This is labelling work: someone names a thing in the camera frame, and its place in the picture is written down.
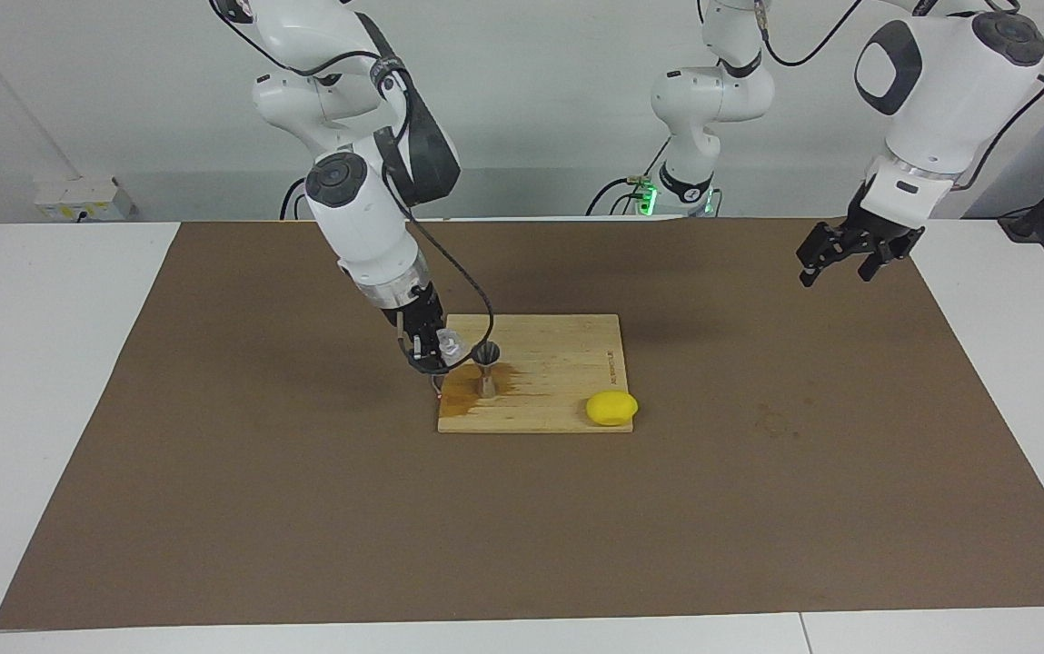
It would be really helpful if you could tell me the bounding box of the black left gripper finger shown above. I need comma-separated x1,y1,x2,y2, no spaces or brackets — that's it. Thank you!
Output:
858,245,909,281
797,223,850,287

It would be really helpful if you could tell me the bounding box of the steel cocktail jigger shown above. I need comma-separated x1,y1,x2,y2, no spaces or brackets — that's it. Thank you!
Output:
474,343,502,399

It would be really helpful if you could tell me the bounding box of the bamboo cutting board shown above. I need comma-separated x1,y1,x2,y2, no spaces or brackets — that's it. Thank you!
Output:
437,314,634,434

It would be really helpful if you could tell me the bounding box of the yellow lemon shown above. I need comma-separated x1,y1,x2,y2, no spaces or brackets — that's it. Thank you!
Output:
585,391,640,427

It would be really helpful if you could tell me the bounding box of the brown table mat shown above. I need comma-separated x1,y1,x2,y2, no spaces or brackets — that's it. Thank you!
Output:
0,218,1044,630

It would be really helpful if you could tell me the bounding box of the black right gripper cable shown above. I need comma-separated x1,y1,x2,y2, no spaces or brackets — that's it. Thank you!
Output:
213,0,495,375

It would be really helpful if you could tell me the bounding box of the white wall socket box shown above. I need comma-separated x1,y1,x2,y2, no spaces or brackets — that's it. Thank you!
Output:
35,177,136,222

